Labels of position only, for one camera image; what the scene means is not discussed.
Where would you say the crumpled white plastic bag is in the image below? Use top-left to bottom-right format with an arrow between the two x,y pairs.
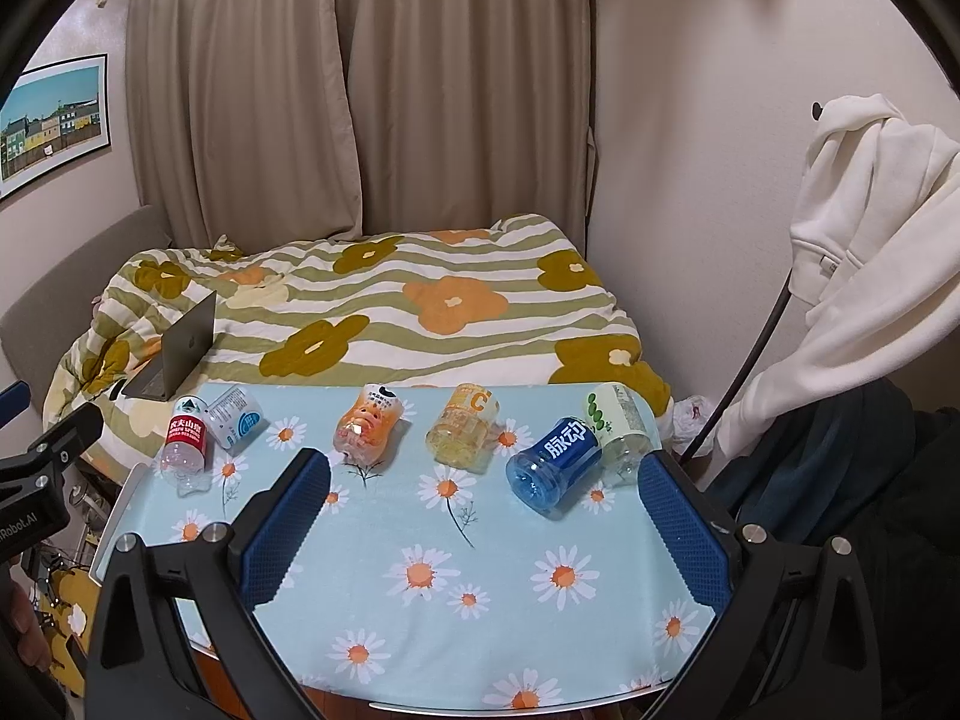
669,395 -> 715,457

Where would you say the blue cup chinese label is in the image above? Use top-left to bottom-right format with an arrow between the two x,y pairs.
505,416 -> 602,517

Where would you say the person's left hand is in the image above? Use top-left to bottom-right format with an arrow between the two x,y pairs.
7,583 -> 52,673

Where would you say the light blue daisy tablecloth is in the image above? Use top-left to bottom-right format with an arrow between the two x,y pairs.
89,380 -> 724,714

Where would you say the green label clear cup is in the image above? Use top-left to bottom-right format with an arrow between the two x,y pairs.
586,382 -> 652,486

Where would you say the framed houses picture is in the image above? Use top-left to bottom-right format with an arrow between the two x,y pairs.
2,54 -> 110,200

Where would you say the black curved cable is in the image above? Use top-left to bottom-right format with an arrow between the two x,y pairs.
677,268 -> 796,467

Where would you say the grey open laptop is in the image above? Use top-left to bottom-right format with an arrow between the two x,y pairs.
121,293 -> 217,401

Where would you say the grey upholstered headboard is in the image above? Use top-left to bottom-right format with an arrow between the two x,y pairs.
2,206 -> 172,413

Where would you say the red label clear cup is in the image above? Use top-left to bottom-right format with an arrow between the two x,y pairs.
158,395 -> 206,496

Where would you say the beige curtain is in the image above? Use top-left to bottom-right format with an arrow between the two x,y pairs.
125,0 -> 596,252

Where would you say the dark teal garment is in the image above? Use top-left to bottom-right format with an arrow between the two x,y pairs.
708,379 -> 916,544

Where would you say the orange pig print cup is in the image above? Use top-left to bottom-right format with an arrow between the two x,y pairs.
332,383 -> 404,468

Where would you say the clear cup blue white label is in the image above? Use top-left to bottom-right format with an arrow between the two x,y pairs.
205,385 -> 265,454

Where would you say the striped floral duvet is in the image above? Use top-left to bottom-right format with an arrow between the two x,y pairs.
41,215 -> 674,476

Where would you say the yellow cup orange label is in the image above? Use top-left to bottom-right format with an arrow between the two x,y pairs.
425,383 -> 500,470

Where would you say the white hooded sweatshirt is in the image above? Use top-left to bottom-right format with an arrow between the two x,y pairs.
716,94 -> 958,460

